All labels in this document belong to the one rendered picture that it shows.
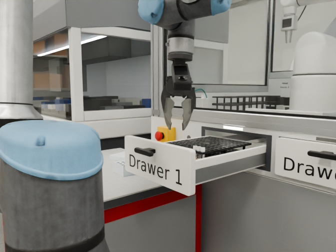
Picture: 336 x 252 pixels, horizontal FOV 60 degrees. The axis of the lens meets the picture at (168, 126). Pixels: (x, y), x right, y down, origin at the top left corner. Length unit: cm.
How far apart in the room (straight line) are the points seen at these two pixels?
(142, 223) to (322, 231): 52
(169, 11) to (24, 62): 38
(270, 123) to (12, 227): 75
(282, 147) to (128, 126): 100
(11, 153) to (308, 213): 78
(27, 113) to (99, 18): 120
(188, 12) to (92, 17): 94
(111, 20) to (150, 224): 108
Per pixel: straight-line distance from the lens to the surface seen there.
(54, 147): 33
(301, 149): 87
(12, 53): 48
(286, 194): 94
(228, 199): 108
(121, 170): 106
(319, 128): 87
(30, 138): 34
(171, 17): 75
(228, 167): 81
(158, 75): 130
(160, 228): 103
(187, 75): 77
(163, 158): 75
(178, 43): 83
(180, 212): 107
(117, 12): 168
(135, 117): 171
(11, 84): 47
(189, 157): 67
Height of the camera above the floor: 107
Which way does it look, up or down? 7 degrees down
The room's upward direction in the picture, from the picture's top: straight up
